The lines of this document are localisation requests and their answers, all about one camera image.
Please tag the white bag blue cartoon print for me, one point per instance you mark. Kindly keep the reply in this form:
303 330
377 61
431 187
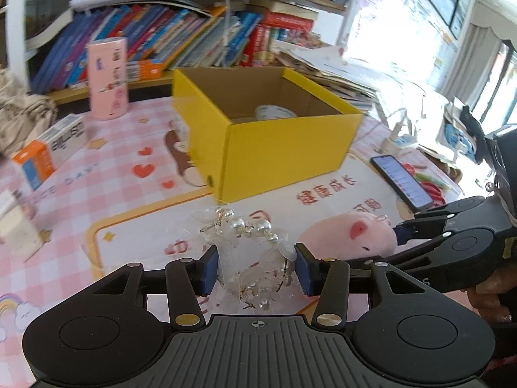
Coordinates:
456 137

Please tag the white and wood bookshelf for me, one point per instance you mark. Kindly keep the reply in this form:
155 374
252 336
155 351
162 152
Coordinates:
18 28

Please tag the person's right hand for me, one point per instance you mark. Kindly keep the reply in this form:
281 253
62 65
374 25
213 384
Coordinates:
492 297

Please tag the pink plush pig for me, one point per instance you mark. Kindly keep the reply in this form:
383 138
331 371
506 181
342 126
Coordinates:
343 234

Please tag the pink sticker canister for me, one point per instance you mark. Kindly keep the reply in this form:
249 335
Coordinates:
108 81

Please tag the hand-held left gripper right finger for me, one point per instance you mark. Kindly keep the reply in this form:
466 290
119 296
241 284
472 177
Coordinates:
305 270

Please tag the yellow cardboard box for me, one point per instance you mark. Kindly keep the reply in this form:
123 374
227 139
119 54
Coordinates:
282 157

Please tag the white desk lamp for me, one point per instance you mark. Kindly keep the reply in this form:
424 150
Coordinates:
121 3

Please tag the red green stationery item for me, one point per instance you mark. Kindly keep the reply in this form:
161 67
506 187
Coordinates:
434 189

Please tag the cream speckled cube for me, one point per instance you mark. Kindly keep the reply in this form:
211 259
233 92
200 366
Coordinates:
20 234

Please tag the clear tape roll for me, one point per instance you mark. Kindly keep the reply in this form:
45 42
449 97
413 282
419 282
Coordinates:
274 112

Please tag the pink checkered desktop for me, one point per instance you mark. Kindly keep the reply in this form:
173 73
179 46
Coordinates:
121 194

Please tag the stack of papers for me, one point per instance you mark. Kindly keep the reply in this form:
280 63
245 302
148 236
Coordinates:
323 64

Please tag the cream cloth bag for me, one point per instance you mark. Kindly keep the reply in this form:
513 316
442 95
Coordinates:
24 117

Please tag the thick white-paged book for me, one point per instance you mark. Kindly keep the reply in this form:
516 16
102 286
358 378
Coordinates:
46 28

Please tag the pink wall poster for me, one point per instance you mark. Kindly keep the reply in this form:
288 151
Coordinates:
408 4

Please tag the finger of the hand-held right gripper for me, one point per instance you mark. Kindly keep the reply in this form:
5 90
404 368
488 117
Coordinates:
440 218
404 256

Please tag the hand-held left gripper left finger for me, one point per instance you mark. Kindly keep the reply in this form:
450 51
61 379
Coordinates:
210 270

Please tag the white curtain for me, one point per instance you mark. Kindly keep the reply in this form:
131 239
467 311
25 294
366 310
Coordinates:
472 60

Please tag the orange white toothpaste box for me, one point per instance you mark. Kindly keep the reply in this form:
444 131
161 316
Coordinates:
48 149

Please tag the row of colourful books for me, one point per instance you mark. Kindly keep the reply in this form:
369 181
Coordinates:
161 32

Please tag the white power adapter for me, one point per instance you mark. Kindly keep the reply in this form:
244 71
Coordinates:
400 141

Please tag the dark smartphone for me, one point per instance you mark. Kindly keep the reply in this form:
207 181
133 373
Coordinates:
404 182

